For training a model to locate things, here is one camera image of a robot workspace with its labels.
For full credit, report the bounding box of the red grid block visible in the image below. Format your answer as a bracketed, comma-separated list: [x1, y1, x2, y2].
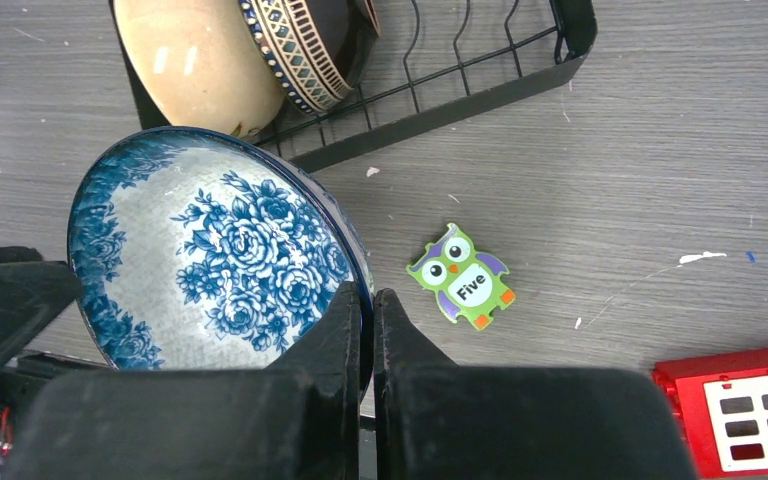
[652, 348, 768, 478]

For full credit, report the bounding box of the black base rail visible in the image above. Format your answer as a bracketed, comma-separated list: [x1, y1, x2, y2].
[0, 352, 104, 473]

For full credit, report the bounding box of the green owl block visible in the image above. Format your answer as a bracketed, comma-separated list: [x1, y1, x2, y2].
[406, 222, 516, 331]

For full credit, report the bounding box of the brown rimmed stacked bowl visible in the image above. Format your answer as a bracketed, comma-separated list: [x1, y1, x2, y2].
[240, 0, 380, 115]

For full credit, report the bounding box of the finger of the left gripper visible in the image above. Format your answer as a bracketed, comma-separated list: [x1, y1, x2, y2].
[0, 246, 81, 370]

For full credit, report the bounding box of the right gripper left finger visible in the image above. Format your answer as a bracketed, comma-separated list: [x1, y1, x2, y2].
[1, 282, 362, 479]

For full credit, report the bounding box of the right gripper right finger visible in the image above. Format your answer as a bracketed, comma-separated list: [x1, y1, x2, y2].
[372, 289, 696, 479]

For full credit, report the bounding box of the blue white patterned bowl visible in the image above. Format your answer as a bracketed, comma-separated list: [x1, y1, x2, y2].
[67, 126, 374, 370]

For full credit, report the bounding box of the cream bowl right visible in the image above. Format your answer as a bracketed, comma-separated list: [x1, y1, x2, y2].
[112, 0, 284, 138]

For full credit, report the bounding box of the black wire dish rack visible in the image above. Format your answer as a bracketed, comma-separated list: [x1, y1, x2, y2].
[110, 1, 597, 172]

